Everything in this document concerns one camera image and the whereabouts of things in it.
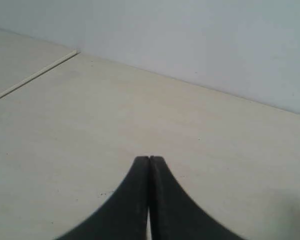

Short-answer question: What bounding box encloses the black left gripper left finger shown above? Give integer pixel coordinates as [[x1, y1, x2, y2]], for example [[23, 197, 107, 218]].
[[59, 156, 150, 240]]

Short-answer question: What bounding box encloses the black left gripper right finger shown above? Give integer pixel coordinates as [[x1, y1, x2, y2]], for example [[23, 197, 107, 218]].
[[149, 156, 242, 240]]

